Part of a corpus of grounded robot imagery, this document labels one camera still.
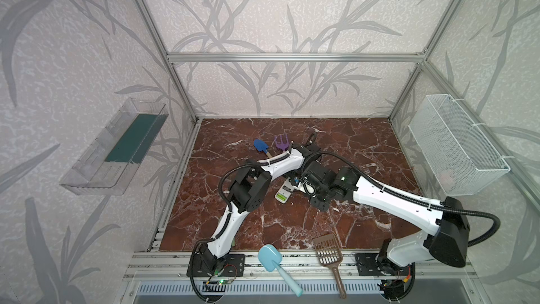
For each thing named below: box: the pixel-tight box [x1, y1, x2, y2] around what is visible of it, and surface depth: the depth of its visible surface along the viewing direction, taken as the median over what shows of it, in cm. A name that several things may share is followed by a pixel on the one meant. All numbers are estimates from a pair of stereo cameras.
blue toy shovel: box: [253, 138, 273, 159], surface depth 111 cm
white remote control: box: [274, 176, 294, 205], surface depth 91 cm
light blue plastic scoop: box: [258, 243, 304, 297], surface depth 77 cm
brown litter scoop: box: [312, 233, 347, 300], surface depth 78 cm
